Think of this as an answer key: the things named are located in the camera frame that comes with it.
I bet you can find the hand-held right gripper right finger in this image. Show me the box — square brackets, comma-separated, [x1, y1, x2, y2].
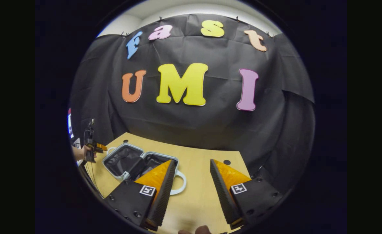
[210, 159, 283, 229]

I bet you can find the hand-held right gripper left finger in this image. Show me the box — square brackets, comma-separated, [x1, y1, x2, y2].
[104, 159, 177, 230]

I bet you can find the pale blue suitcase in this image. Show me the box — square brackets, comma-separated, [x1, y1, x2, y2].
[102, 143, 187, 196]

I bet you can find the blue and white printed sign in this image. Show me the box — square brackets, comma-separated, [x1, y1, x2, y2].
[68, 108, 74, 139]

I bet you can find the black backdrop cloth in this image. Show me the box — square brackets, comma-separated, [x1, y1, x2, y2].
[69, 14, 315, 195]

